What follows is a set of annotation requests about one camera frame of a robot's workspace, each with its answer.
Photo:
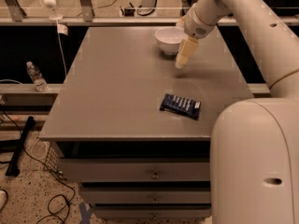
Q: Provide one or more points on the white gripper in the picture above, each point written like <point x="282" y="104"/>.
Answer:
<point x="196" y="24"/>

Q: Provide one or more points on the white ceramic bowl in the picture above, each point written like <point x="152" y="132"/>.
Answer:
<point x="168" y="39"/>

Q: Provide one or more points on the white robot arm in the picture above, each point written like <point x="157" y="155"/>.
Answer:
<point x="254" y="149"/>

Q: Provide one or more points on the blue rxbar blueberry wrapper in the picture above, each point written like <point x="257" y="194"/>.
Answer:
<point x="181" y="106"/>

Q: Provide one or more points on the black power strip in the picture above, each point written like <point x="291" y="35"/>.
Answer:
<point x="127" y="11"/>

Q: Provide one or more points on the grey drawer cabinet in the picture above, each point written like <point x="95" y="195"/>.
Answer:
<point x="109" y="105"/>

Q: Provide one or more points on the white webcam on stand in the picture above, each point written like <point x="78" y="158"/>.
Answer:
<point x="52" y="5"/>

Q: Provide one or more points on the clear plastic water bottle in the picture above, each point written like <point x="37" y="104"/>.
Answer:
<point x="36" y="76"/>

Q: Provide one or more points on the top grey drawer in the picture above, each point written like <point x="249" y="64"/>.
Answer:
<point x="134" y="170"/>

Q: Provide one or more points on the grey drawer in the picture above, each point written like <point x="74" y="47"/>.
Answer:
<point x="145" y="195"/>
<point x="134" y="170"/>
<point x="151" y="212"/>

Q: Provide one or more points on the middle grey drawer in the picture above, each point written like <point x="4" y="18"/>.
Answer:
<point x="145" y="195"/>

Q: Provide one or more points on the bottom grey drawer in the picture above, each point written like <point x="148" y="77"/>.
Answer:
<point x="151" y="212"/>

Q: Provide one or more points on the black metal stand leg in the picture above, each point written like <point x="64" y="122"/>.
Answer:
<point x="13" y="169"/>

